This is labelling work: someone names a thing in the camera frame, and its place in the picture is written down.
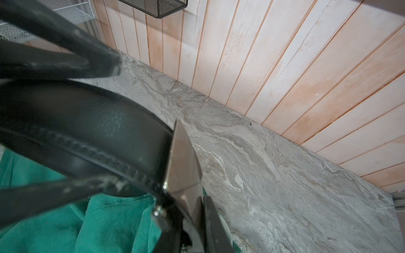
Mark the black wire mesh basket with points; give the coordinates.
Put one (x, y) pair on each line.
(157, 8)

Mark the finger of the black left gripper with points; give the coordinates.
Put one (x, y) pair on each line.
(23, 202)
(87, 58)

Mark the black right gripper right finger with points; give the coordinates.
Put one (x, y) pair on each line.
(216, 238)

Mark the green trousers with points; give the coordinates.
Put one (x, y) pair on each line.
(99, 224)

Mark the black leather belt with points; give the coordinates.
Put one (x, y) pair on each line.
(80, 130)

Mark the white wire mesh shelf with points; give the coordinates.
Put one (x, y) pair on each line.
(23, 21)

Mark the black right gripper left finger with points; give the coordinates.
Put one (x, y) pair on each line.
(169, 220)

